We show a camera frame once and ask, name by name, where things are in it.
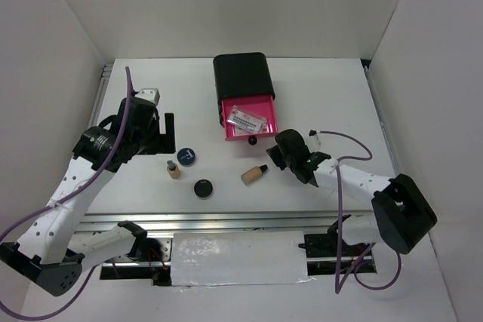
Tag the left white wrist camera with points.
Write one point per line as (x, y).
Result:
(149, 94)

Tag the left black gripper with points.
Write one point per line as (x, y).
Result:
(163, 143)

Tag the false eyelash packet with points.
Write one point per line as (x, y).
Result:
(251, 124)
(235, 114)

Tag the black drawer organizer cabinet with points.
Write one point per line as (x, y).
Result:
(241, 75)

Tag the black lid powder jar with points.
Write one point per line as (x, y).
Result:
(203, 189)

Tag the pink drawer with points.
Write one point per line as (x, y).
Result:
(262, 105)

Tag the lying foundation bottle black cap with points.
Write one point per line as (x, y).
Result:
(253, 174)

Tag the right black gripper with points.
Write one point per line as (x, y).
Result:
(275, 152)

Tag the upright foundation pump bottle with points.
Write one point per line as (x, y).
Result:
(173, 170)

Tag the white foil covered panel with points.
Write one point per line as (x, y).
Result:
(238, 258)

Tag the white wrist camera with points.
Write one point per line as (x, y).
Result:
(149, 94)
(313, 140)

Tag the navy lid powder jar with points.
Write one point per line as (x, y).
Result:
(186, 157)

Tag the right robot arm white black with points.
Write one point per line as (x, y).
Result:
(401, 215)

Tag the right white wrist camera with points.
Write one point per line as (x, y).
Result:
(313, 140)

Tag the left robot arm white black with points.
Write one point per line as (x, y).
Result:
(47, 253)

